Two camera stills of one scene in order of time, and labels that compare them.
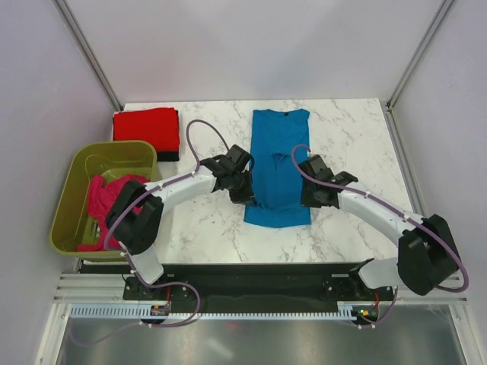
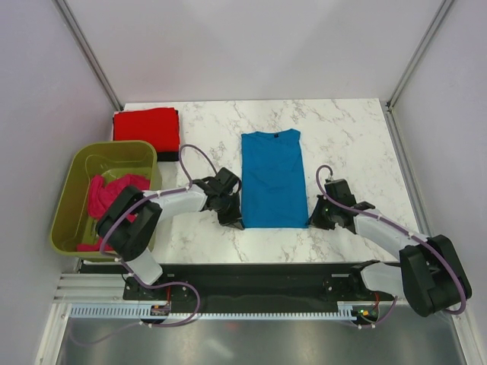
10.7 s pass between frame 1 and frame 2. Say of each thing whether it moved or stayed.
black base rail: stayed
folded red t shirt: stayed
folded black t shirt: stayed
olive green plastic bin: stayed
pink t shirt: stayed
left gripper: moved
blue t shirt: moved
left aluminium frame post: stayed
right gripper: moved
